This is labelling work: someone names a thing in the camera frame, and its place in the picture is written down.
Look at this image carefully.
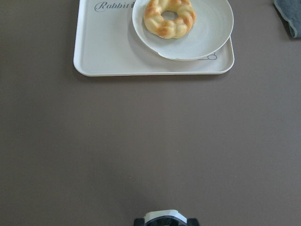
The white rectangular serving tray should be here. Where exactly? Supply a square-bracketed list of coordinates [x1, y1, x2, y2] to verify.
[73, 0, 234, 77]

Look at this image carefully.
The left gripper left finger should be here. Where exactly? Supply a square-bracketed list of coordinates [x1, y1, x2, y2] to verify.
[134, 218, 145, 226]

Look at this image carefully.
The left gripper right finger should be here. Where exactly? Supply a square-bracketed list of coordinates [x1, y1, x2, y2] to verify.
[187, 218, 199, 226]

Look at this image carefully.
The braided ring bread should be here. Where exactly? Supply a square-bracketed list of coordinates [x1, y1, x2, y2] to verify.
[143, 0, 196, 39]

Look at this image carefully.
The grey folded cloth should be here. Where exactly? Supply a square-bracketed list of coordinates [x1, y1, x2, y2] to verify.
[274, 0, 301, 38]

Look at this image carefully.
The white round plate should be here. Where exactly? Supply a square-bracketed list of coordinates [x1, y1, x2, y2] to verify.
[132, 0, 234, 61]

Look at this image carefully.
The tea bottle white cap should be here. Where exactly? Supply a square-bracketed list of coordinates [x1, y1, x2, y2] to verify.
[144, 210, 187, 226]

